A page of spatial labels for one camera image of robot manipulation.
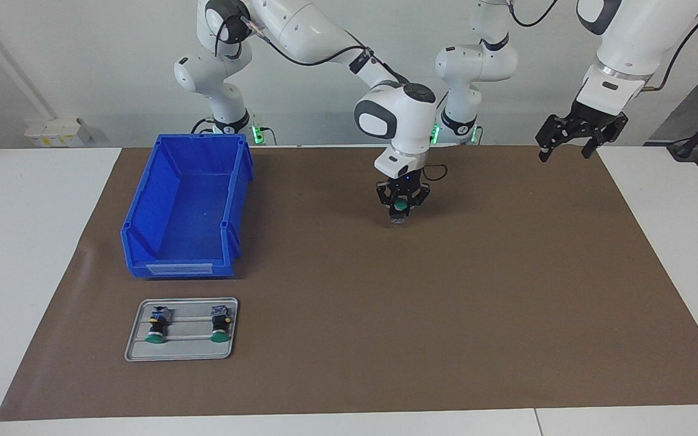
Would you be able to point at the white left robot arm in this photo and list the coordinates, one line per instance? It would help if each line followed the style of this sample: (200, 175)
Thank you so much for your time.
(640, 42)

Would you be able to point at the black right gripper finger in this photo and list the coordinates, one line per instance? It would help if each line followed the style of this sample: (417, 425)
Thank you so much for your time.
(388, 198)
(420, 197)

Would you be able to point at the blue plastic storage bin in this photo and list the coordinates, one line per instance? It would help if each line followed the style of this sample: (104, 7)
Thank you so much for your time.
(185, 212)

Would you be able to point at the green push button, white base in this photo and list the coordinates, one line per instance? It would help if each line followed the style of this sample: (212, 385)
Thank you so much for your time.
(220, 327)

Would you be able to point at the grey metal tray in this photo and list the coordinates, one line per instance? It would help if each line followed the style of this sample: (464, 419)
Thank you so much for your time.
(188, 348)

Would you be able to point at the green push button switch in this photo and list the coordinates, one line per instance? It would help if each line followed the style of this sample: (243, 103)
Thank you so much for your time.
(398, 218)
(156, 330)

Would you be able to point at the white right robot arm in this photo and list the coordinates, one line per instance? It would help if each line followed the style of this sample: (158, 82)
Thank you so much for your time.
(306, 30)

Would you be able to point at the white wall conduit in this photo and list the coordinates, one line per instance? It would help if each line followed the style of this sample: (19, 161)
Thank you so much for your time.
(9, 63)

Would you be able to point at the brown table mat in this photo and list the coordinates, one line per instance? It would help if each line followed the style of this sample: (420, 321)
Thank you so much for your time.
(446, 333)

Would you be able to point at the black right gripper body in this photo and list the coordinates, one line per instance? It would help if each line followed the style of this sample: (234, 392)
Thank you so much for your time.
(403, 184)

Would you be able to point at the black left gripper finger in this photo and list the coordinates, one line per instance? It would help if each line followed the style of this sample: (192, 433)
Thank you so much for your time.
(550, 133)
(609, 133)

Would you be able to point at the white wall socket box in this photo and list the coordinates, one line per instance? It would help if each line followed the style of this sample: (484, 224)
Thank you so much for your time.
(58, 132)

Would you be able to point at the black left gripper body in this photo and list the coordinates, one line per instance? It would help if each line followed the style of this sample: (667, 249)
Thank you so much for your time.
(591, 118)

